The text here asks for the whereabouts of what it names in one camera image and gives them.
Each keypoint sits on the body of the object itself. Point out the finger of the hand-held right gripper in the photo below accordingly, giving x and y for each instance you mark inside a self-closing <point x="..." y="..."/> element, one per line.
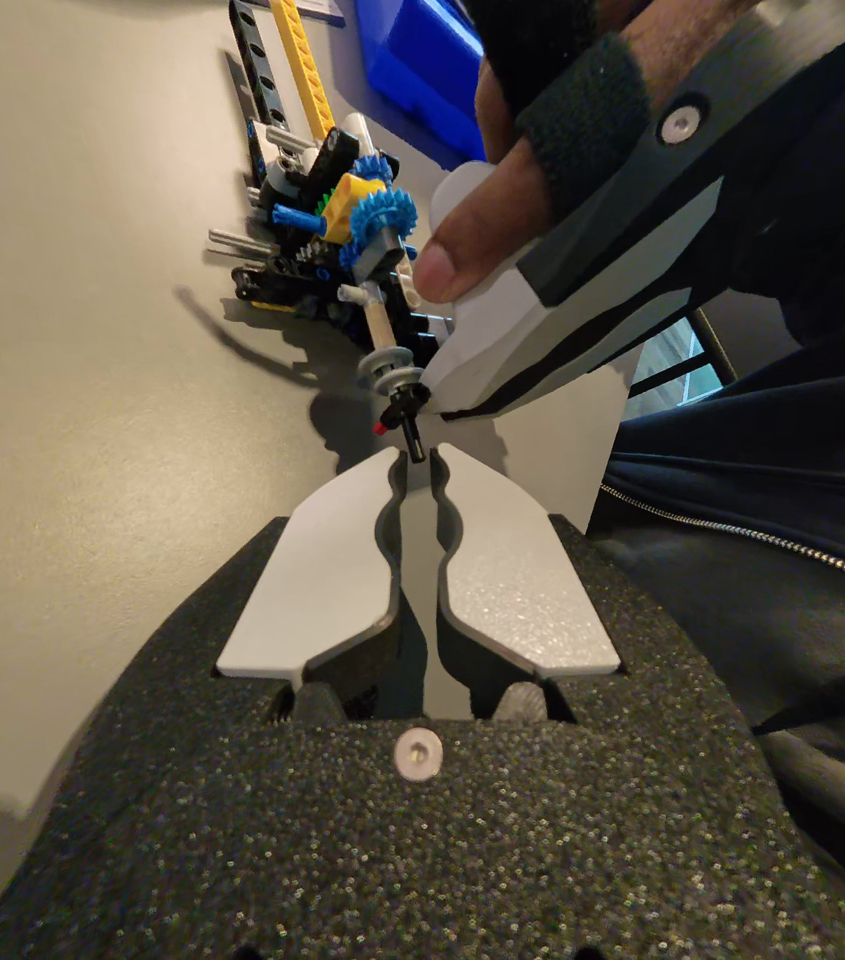
<point x="490" y="337"/>
<point x="580" y="360"/>

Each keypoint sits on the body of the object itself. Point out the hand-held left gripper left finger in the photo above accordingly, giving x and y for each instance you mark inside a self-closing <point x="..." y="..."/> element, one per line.
<point x="317" y="585"/>

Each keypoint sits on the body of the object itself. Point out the blue plastic storage bin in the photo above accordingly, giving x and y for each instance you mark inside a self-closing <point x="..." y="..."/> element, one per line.
<point x="422" y="67"/>

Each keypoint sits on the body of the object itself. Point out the multicoloured lego model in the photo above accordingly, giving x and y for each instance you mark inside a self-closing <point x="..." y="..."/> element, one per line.
<point x="385" y="217"/>

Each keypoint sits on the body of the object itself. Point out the black lego pin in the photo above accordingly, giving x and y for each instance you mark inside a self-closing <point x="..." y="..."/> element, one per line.
<point x="413" y="442"/>

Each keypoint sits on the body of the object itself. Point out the person's right hand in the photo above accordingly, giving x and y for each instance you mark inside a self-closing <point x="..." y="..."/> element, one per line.
<point x="482" y="240"/>

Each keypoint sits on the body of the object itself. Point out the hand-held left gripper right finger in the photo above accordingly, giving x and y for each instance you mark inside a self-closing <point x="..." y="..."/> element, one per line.
<point x="527" y="592"/>

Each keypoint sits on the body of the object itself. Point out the dark zip jacket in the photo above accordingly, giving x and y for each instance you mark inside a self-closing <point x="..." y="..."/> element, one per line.
<point x="767" y="600"/>

